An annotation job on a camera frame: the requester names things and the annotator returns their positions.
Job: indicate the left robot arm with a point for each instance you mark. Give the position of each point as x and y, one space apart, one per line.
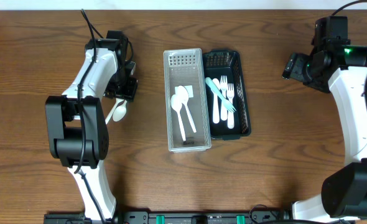
77 129

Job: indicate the dark green plastic basket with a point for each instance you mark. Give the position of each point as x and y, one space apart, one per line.
217 63

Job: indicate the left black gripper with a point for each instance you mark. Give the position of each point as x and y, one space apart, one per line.
121 92

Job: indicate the white plastic fork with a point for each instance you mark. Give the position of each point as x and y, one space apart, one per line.
230 94
223 88

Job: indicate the white label in basket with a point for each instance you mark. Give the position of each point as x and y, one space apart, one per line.
188 88

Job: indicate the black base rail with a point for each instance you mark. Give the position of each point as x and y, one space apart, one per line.
258 214

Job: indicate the short white plastic spoon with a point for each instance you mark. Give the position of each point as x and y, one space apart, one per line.
216 113

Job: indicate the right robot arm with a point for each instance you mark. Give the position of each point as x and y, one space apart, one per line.
342 71

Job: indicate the clear plastic basket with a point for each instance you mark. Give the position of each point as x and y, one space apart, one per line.
185 67

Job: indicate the pale green plastic fork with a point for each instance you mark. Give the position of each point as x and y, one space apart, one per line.
229 106

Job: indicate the white plastic spoon bowl down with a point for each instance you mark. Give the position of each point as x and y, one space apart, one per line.
120 110

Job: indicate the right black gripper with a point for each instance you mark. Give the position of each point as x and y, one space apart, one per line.
291 66

